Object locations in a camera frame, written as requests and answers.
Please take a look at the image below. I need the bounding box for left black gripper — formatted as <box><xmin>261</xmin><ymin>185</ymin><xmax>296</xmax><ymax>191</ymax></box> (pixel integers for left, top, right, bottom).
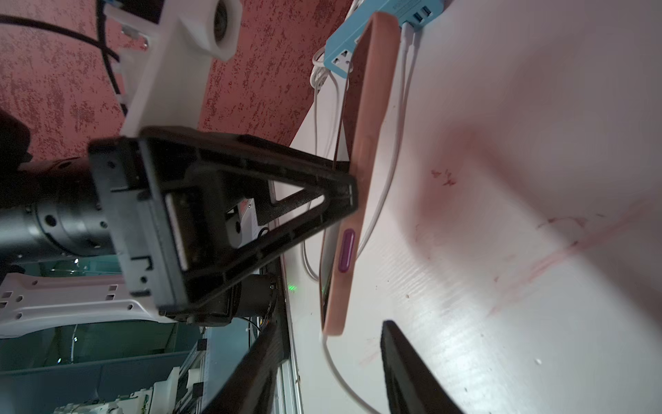
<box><xmin>1</xmin><ymin>127</ymin><xmax>359</xmax><ymax>326</ymax></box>

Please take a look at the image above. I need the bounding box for white charging cable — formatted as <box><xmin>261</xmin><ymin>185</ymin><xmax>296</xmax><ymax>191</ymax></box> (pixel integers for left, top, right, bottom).
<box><xmin>320</xmin><ymin>25</ymin><xmax>422</xmax><ymax>414</ymax></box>
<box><xmin>299</xmin><ymin>46</ymin><xmax>345</xmax><ymax>283</ymax></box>

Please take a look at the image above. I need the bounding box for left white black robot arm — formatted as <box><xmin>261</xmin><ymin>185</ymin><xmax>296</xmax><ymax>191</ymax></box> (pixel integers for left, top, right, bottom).
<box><xmin>1</xmin><ymin>113</ymin><xmax>359</xmax><ymax>338</ymax></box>

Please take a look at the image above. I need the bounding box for teal power strip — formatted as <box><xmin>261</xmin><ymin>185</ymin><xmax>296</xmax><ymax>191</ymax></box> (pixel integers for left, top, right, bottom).
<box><xmin>322</xmin><ymin>0</ymin><xmax>450</xmax><ymax>79</ymax></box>

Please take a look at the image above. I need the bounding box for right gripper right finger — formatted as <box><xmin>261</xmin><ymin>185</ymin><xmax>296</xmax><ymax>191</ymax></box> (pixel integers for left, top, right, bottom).
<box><xmin>380</xmin><ymin>320</ymin><xmax>462</xmax><ymax>414</ymax></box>

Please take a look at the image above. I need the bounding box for pink case phone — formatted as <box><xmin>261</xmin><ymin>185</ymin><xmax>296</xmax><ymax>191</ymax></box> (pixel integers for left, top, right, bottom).
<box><xmin>318</xmin><ymin>36</ymin><xmax>400</xmax><ymax>336</ymax></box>

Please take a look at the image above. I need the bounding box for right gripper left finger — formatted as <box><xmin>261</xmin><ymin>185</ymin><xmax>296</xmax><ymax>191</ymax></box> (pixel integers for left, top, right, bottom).
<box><xmin>202</xmin><ymin>322</ymin><xmax>284</xmax><ymax>413</ymax></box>

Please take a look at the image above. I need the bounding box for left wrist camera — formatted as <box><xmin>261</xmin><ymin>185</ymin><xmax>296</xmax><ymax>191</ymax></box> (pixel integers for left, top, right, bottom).
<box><xmin>103</xmin><ymin>1</ymin><xmax>243</xmax><ymax>136</ymax></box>

